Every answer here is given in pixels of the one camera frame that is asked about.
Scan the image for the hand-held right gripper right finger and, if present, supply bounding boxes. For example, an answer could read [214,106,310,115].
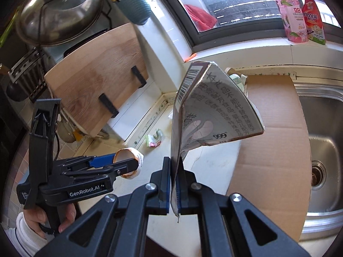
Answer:
[177,158,309,257]

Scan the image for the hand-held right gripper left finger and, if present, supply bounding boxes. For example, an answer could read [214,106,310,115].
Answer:
[35,157,172,257]

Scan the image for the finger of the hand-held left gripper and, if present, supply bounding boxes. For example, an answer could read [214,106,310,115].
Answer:
[64,153,118,170]
[62,158,140,179]

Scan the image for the cardboard tape core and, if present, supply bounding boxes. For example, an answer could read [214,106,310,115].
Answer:
[113,148,144,179]

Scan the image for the pink grey medicine box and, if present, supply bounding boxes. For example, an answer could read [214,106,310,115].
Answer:
[169,61,265,223]

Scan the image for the person's left forearm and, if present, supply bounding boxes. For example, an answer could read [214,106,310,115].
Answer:
[5,215,55,257]

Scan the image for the person's left hand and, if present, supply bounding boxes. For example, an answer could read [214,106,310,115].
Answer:
[23,202,77,236]

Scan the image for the green red crumpled wrapper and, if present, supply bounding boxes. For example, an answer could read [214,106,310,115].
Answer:
[145,129,164,148]

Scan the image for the black cutting board holder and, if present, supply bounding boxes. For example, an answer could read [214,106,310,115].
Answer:
[98,66,148,118]

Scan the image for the brown cardboard sheet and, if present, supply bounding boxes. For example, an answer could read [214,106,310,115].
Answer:
[225,74,313,243]

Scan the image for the wooden cutting board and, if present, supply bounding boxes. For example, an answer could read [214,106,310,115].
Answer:
[44,23,149,137]

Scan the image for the steel sink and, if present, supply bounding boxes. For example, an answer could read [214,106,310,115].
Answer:
[293,84,343,243]

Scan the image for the green white wrapper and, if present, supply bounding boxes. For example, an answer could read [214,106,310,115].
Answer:
[228,73,248,97]

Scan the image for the steel pot lid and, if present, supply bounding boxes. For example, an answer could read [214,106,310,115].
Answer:
[15,0,104,46]

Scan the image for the blue-grey utensil holder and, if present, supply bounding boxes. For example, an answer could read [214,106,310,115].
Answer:
[115,0,152,26]

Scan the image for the red cloth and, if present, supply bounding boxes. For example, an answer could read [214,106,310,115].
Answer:
[184,4,217,33]

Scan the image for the dark framed window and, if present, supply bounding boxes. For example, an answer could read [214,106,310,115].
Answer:
[145,0,343,57]

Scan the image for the pink soap bottle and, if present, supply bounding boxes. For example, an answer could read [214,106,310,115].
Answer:
[273,0,309,43]

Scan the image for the red spray bottle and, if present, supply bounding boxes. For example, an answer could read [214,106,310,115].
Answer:
[291,0,327,46]

